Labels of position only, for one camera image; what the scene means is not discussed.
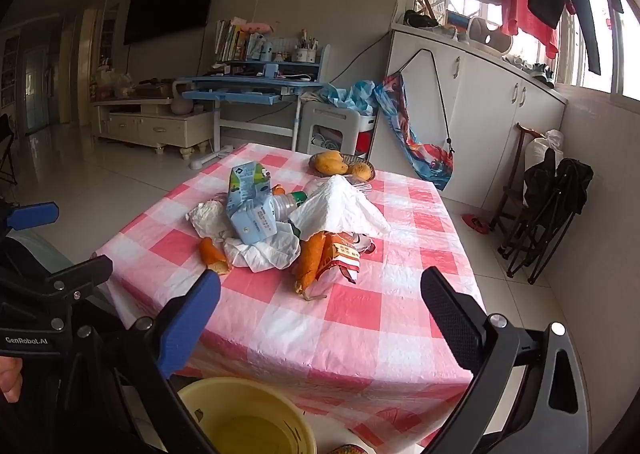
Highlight white plastic stool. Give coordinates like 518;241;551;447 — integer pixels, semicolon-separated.
298;101;377;158

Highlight blue plastic bag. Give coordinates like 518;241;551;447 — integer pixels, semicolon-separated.
319;80;378;116

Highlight orange fruit peel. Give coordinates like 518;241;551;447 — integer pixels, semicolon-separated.
292;231;332;296
199;236;234;276

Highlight pale green chair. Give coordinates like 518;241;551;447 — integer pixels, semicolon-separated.
7;231;75;281

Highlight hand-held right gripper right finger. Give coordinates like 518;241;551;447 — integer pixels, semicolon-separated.
421;267;585;454

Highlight white storage cabinet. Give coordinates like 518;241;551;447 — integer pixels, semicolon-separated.
369;26;569;209

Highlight white paper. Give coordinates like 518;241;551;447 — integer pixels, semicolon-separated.
289;175;393;241

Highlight red hanging garment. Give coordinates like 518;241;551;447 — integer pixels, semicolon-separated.
499;0;561;61

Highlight row of books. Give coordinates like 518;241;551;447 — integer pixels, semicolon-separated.
215;19;252;63

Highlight window frame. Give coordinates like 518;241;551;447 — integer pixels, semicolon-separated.
554;0;640;101

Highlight yellow plastic basin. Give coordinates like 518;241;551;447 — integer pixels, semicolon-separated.
177;376;318;454

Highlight cream television cabinet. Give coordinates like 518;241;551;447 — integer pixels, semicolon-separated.
91;95;217;161

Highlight beige kettlebell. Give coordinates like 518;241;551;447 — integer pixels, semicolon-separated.
171;80;194;116

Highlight white sack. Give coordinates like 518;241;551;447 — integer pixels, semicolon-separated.
522;129;566;187

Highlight black bundle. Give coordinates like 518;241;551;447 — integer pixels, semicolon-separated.
402;9;442;30

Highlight black folding chair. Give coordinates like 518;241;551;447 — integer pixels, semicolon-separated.
499;157;596;286

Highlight light blue paper carton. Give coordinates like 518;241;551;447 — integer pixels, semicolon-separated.
225;194;282;245

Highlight woven fruit basket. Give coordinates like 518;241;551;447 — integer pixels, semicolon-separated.
308;154;376;183

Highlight green and blue carton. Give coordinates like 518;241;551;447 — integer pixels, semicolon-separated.
229;161;274;215

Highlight colourful printed drawstring bag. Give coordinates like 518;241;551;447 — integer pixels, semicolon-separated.
374;48;456;192

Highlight red slipper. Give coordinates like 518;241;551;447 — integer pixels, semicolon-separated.
460;213;494;236

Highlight blue study desk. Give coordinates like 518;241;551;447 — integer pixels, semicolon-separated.
181;44;332;171

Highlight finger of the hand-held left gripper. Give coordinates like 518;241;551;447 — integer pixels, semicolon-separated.
0;199;60;235
45;254;115;304

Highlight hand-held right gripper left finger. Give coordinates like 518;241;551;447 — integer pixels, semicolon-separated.
54;270;222;454

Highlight clear plastic bottle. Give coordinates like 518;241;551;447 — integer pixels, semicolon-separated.
272;177;326;223

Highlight white pen holder cup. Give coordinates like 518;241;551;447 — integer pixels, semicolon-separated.
292;29;320;64

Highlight pink checkered tablecloth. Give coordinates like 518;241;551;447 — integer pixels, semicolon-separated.
92;141;486;417

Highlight orange snack packet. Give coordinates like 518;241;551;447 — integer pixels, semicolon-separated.
310;231;364;296

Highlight person's left hand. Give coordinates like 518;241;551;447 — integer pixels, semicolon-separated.
0;356;25;404

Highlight pile of shoes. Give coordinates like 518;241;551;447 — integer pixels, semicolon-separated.
501;53;557;88

